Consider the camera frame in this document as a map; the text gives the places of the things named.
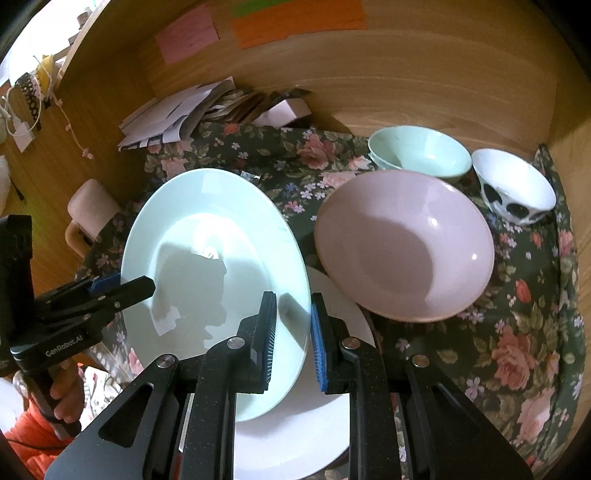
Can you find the white charger plug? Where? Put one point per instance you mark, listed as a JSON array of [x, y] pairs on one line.
[[23, 136]]

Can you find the mint green bowl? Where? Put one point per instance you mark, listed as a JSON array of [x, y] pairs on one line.
[[415, 147]]

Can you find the small white and dark box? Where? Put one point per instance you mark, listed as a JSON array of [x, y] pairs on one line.
[[288, 110]]

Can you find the person's left hand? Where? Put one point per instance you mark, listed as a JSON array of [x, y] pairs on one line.
[[69, 392]]

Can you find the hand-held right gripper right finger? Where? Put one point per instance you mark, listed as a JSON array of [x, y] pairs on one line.
[[321, 350]]

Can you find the white bowl with black pattern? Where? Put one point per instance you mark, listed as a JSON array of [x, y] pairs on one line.
[[512, 180]]

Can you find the stack of small booklets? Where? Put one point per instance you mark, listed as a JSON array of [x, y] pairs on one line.
[[240, 108]]

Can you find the pink sticky note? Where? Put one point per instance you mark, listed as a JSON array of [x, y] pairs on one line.
[[187, 34]]

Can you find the stack of white papers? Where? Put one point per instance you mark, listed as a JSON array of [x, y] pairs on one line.
[[175, 110]]

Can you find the yellow headband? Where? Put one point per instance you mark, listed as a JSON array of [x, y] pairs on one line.
[[51, 69]]

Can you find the orange sticky note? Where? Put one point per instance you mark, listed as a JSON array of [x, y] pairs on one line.
[[300, 25]]

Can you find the mint green plate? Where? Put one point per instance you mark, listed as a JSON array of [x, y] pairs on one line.
[[207, 221]]

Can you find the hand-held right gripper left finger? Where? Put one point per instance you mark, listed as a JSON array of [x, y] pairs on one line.
[[267, 341]]

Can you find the brown braided headband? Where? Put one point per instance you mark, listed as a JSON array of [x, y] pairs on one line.
[[27, 90]]

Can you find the pink bowl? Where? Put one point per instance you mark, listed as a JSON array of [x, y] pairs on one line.
[[401, 240]]

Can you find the wooden shelf board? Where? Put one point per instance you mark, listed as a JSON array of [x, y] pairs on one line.
[[87, 32]]

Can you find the white plate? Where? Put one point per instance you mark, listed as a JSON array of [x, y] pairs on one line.
[[286, 443]]

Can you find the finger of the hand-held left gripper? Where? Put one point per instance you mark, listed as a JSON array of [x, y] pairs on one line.
[[134, 288], [104, 285]]

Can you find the green sticky note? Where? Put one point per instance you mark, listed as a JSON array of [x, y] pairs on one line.
[[268, 7]]

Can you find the dark floral cloth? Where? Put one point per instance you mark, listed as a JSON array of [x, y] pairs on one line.
[[485, 350]]

